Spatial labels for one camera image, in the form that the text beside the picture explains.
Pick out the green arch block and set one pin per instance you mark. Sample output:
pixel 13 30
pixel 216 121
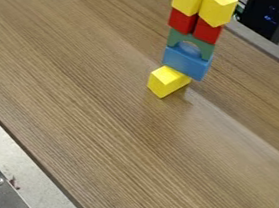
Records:
pixel 206 50

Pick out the red block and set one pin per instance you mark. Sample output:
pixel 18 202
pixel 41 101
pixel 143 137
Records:
pixel 181 21
pixel 207 31

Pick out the black computer tower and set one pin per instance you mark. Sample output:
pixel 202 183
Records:
pixel 264 14

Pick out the blue block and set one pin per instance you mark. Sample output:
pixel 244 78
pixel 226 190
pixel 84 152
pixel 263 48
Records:
pixel 185 63

